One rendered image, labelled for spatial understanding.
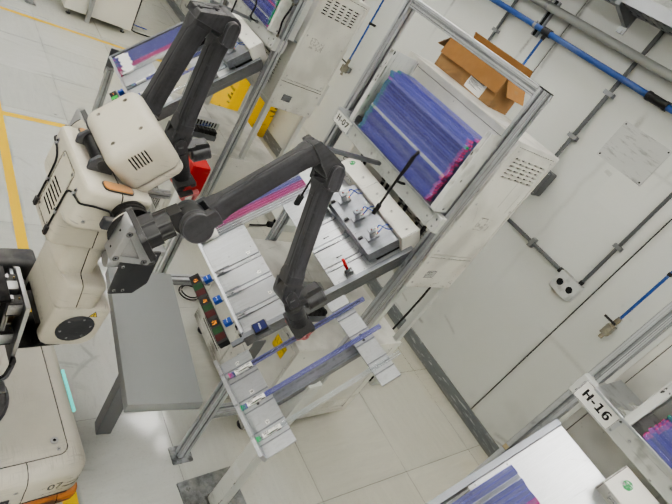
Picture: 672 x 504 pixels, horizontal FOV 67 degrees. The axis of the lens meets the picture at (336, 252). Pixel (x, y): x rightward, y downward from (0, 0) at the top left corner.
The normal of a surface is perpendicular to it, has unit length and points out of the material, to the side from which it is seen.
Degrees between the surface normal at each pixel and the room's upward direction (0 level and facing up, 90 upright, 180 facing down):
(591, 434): 90
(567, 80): 90
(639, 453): 90
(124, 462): 0
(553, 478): 45
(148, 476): 0
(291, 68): 90
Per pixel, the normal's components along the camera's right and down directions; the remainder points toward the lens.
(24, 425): 0.50, -0.73
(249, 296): -0.12, -0.58
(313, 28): 0.47, 0.68
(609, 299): -0.72, -0.07
